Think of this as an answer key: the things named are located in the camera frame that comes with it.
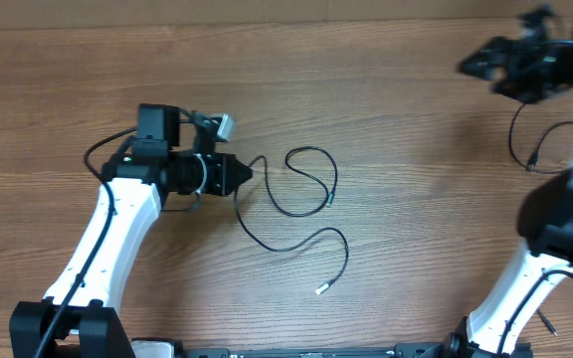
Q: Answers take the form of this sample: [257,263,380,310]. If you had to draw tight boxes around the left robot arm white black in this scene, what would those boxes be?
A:
[9,103,252,358]

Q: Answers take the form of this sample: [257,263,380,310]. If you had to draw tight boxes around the thin black cable silver tip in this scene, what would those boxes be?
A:
[233,191,350,296]

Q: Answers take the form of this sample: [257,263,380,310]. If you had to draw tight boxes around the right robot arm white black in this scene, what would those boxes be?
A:
[424,6,573,357]

